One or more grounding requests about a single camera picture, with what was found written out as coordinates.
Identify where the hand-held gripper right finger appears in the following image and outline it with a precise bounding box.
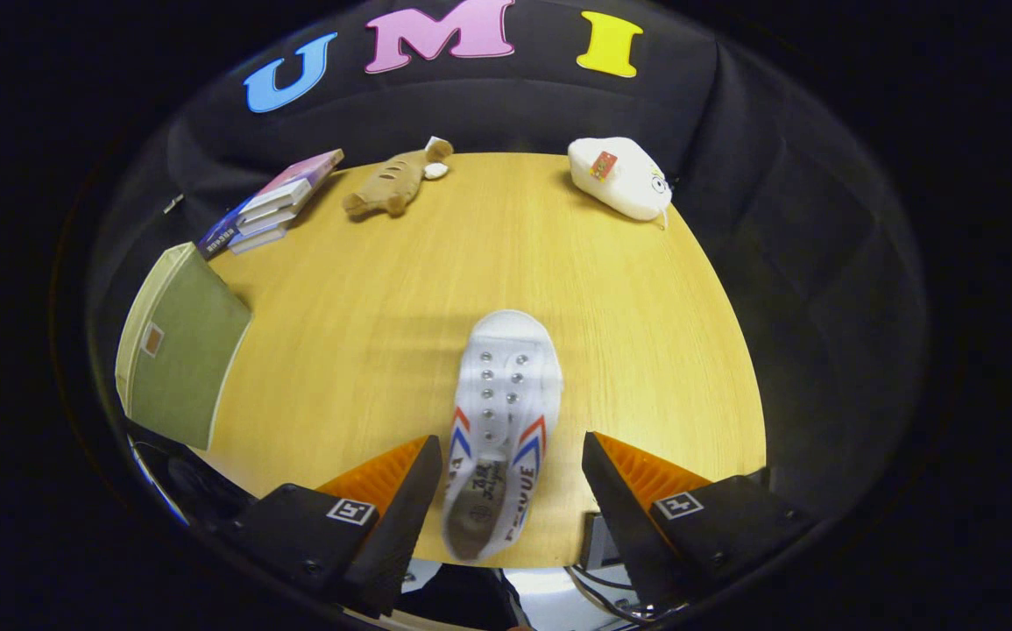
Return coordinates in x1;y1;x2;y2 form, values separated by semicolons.
582;431;817;619

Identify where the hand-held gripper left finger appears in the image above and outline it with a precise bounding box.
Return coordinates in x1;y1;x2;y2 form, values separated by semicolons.
225;434;443;619

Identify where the white striped canvas shoe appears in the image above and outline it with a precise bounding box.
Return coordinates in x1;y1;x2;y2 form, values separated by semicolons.
441;309;564;562

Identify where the white book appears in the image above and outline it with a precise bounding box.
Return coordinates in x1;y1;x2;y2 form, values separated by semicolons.
229;224;287;256
237;203;301;236

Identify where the brown plush toy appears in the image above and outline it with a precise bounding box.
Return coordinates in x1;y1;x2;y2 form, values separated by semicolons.
342;136;454;218

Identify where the white plush toy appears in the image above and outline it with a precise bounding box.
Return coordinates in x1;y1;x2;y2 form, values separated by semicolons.
568;136;673;224

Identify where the dark blue book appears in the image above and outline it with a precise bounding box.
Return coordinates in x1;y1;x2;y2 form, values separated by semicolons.
196;208;245;260

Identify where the pink book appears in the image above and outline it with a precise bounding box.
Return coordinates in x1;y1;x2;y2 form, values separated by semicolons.
238;148;345;218

